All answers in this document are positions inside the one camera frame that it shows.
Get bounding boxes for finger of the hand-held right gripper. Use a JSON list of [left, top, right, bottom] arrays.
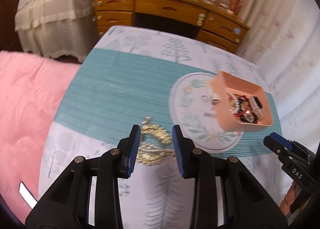
[[264, 132, 292, 164]]

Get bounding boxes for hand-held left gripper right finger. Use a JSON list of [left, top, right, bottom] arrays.
[[172, 124, 288, 229]]

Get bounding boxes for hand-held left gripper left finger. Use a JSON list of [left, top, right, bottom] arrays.
[[25, 124, 142, 229]]

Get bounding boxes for gold rhinestone necklace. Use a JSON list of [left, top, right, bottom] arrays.
[[136, 118, 177, 167]]

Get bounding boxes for black bead bracelet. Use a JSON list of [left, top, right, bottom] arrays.
[[239, 114, 261, 125]]

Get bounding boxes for white strap smart watch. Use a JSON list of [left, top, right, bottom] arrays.
[[249, 96, 266, 120]]

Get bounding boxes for jewellery pieces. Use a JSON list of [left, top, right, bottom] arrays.
[[236, 95, 253, 117]]

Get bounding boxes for pink plastic box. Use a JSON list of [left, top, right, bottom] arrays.
[[209, 70, 273, 132]]

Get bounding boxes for white pearl bracelet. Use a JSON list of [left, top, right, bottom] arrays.
[[226, 90, 240, 114]]

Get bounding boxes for white leaf print curtain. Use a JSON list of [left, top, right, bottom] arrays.
[[236, 0, 320, 149]]

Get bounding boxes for white flat strip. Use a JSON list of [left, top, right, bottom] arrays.
[[19, 181, 38, 209]]

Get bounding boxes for pink blanket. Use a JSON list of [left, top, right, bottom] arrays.
[[0, 50, 83, 224]]

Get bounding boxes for wooden desk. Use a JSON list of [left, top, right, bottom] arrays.
[[93, 0, 251, 55]]

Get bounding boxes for white covered furniture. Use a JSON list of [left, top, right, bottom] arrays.
[[14, 0, 112, 64]]

